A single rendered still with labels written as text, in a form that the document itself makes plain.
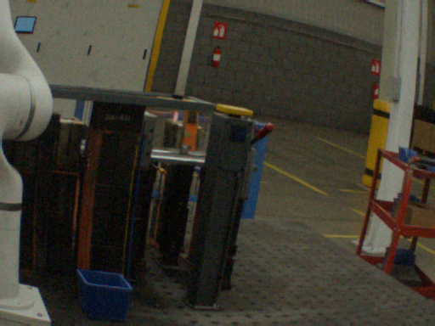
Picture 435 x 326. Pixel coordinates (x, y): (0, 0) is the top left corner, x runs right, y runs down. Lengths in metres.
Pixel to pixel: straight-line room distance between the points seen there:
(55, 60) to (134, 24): 1.20
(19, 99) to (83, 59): 8.53
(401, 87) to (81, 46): 5.21
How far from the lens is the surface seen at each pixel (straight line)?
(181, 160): 1.92
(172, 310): 1.70
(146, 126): 1.75
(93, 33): 9.75
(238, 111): 1.65
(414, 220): 3.89
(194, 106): 1.57
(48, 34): 9.66
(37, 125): 1.28
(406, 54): 5.70
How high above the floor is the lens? 1.28
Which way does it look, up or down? 8 degrees down
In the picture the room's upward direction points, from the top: 10 degrees clockwise
